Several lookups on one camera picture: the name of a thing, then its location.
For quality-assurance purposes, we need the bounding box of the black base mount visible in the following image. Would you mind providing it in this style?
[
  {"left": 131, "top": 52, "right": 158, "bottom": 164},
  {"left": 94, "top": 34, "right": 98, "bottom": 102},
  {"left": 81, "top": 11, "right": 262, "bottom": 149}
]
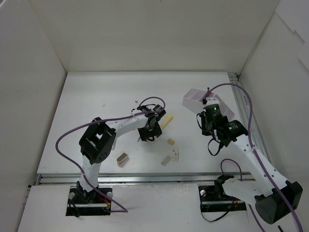
[
  {"left": 198, "top": 174, "right": 247, "bottom": 213},
  {"left": 66, "top": 187, "right": 111, "bottom": 218}
]

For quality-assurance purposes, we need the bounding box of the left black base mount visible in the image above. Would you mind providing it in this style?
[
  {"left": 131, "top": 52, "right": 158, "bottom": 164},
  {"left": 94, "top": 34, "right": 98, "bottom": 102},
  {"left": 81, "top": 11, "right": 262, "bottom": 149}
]
[{"left": 66, "top": 187, "right": 111, "bottom": 218}]

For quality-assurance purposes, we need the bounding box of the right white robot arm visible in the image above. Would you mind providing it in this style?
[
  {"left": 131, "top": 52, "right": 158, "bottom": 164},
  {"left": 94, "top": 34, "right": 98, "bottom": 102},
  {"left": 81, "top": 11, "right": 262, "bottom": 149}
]
[{"left": 199, "top": 103, "right": 303, "bottom": 224}]

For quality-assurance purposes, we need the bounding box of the white eraser with label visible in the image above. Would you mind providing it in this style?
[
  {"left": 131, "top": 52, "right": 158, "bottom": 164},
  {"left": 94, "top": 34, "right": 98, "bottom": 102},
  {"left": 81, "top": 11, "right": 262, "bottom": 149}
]
[{"left": 171, "top": 149, "right": 179, "bottom": 161}]

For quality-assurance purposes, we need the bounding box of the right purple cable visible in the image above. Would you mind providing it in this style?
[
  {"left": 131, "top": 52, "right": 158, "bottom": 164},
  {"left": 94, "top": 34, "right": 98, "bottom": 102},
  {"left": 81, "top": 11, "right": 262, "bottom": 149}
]
[{"left": 205, "top": 83, "right": 304, "bottom": 232}]

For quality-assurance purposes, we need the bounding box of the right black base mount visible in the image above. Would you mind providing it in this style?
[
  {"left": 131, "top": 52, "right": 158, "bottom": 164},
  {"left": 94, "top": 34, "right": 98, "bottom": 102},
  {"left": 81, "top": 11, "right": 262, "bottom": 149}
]
[{"left": 198, "top": 174, "right": 247, "bottom": 213}]

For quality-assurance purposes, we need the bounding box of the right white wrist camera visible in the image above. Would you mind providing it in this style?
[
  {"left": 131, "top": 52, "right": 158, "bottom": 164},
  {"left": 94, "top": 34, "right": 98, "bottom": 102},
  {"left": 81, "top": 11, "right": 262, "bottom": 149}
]
[{"left": 202, "top": 97, "right": 220, "bottom": 106}]

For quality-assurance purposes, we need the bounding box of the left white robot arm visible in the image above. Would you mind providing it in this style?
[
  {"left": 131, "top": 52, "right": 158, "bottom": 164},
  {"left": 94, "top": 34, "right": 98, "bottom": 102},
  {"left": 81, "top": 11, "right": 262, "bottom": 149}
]
[{"left": 78, "top": 104, "right": 166, "bottom": 203}]

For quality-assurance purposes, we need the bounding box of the tan eraser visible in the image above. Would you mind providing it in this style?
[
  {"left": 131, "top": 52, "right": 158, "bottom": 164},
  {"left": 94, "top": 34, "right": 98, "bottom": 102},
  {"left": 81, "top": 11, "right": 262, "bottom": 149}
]
[{"left": 167, "top": 139, "right": 175, "bottom": 145}]

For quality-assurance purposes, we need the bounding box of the purple divided organizer box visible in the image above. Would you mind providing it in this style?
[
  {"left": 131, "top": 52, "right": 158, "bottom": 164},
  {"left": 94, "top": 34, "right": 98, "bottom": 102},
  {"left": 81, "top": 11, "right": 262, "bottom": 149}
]
[{"left": 182, "top": 88, "right": 235, "bottom": 120}]

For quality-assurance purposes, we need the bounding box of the grey white eraser block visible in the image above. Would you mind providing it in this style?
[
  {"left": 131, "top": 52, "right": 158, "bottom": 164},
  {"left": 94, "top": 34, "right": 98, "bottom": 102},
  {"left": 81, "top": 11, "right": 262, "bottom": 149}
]
[{"left": 161, "top": 156, "right": 171, "bottom": 166}]

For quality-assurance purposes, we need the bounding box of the yellow highlighter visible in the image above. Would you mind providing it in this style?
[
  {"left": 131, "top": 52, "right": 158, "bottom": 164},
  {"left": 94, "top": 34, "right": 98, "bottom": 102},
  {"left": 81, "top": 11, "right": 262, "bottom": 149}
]
[{"left": 160, "top": 115, "right": 173, "bottom": 130}]

